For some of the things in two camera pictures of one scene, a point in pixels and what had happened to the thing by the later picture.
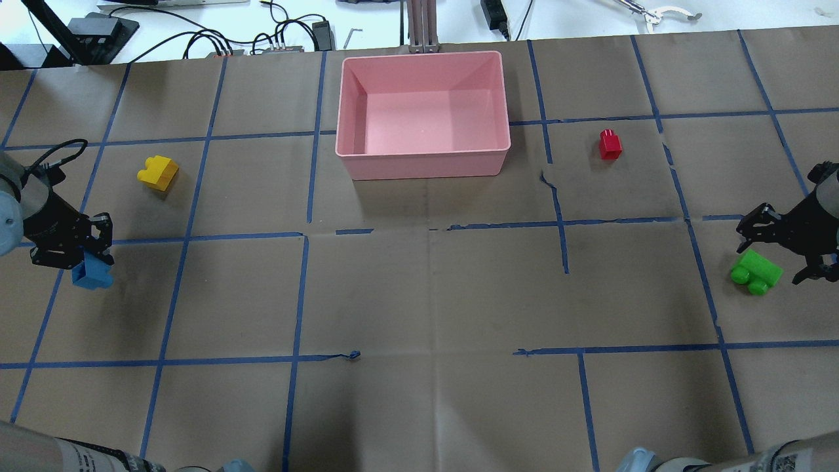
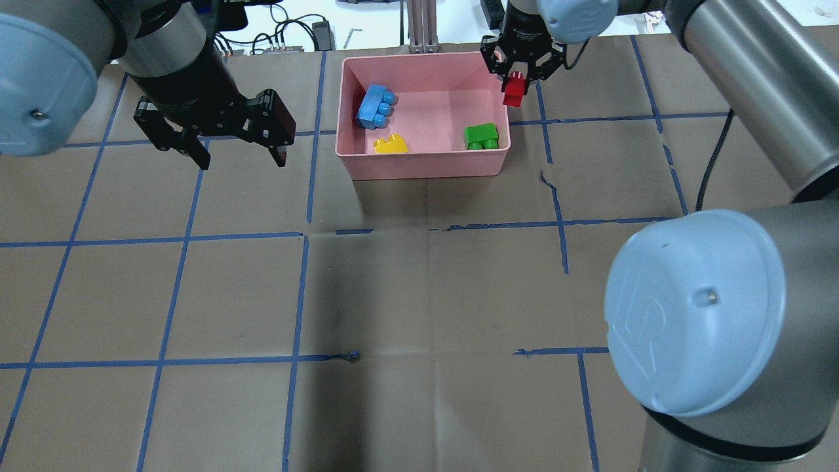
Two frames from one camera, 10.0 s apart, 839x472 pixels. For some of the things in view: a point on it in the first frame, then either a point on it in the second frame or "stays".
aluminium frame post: [422, 25] stays
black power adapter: [495, 16] stays
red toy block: [610, 145] -> [514, 88]
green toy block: [757, 272] -> [481, 136]
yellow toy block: [159, 172] -> [395, 144]
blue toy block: [93, 273] -> [377, 107]
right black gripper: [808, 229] -> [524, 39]
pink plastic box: [423, 115] stays
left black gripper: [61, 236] -> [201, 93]
